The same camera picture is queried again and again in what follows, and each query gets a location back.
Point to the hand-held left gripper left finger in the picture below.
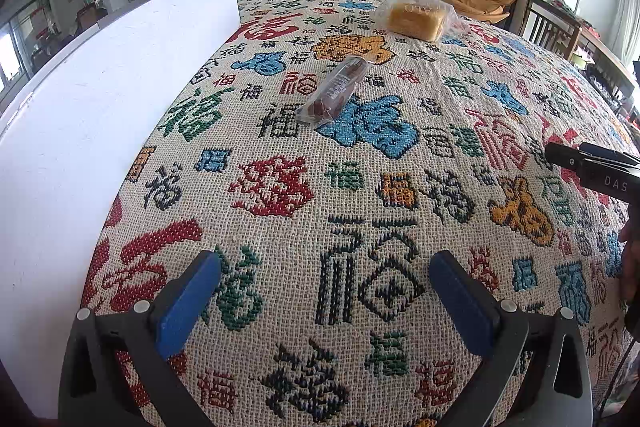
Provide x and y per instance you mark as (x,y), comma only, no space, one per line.
(187,302)

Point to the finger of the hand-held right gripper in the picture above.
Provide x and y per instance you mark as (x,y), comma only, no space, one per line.
(610,153)
(562,155)

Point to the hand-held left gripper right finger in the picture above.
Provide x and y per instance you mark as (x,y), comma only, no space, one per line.
(462,302)

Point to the bagged bread loaf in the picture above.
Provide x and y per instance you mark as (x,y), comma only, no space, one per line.
(415,19)

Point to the white board panel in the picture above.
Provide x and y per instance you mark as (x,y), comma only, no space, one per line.
(100,107)

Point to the clear packet of brown snacks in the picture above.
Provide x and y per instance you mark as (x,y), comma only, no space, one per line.
(332,92)

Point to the person's right hand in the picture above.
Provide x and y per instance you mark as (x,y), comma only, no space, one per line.
(631,257)

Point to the wooden side table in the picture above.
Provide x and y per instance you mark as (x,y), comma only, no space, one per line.
(607,57)

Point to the dark slatted wooden chair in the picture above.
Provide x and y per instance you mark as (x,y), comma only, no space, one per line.
(550,27)

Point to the patterned woven blanket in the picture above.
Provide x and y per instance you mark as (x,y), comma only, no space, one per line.
(375,207)

